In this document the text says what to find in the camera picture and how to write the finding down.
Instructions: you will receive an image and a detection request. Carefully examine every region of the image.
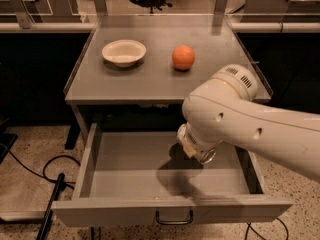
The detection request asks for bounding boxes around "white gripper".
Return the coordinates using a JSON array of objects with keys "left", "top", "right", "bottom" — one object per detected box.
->
[{"left": 183, "top": 123, "right": 221, "bottom": 158}]

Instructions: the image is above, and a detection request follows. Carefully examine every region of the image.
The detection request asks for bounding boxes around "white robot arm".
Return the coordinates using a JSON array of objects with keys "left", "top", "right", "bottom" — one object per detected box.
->
[{"left": 177, "top": 64, "right": 320, "bottom": 182}]

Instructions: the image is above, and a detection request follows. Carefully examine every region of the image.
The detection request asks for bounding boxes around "open grey drawer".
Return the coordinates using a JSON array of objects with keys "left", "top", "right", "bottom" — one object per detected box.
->
[{"left": 53, "top": 124, "right": 292, "bottom": 227}]

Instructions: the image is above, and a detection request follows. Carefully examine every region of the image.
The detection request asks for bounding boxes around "grey counter cabinet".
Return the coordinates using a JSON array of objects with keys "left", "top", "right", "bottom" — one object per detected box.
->
[{"left": 65, "top": 14, "right": 273, "bottom": 137}]

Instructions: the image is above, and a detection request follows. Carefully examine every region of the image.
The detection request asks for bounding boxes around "orange fruit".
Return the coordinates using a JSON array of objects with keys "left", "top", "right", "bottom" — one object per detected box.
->
[{"left": 172, "top": 45, "right": 195, "bottom": 71}]

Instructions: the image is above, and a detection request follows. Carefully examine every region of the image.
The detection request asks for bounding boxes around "white bowl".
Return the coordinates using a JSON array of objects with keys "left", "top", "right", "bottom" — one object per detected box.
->
[{"left": 102, "top": 40, "right": 146, "bottom": 68}]

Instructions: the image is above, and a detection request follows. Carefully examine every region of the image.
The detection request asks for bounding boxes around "black pole on floor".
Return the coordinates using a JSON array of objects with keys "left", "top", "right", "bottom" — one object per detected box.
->
[{"left": 36, "top": 173, "right": 65, "bottom": 240}]

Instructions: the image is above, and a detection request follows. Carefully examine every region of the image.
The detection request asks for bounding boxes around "black drawer handle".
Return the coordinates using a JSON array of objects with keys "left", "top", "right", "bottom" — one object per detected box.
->
[{"left": 155, "top": 210, "right": 194, "bottom": 226}]

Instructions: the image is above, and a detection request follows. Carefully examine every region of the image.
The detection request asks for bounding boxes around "black floor cable right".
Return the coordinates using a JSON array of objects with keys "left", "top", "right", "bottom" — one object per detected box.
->
[{"left": 244, "top": 217, "right": 290, "bottom": 240}]

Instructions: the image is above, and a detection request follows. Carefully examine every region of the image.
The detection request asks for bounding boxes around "black floor cable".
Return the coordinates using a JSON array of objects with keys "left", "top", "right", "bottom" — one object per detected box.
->
[
  {"left": 0, "top": 143, "right": 82, "bottom": 190},
  {"left": 244, "top": 217, "right": 290, "bottom": 240}
]

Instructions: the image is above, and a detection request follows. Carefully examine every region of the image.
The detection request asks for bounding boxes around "black floor cable left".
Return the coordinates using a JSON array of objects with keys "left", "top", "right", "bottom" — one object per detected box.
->
[{"left": 0, "top": 143, "right": 82, "bottom": 190}]

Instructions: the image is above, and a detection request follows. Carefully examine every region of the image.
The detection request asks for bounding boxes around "white horizontal rail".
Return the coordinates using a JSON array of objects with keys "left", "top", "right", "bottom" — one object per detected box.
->
[{"left": 0, "top": 22, "right": 320, "bottom": 33}]

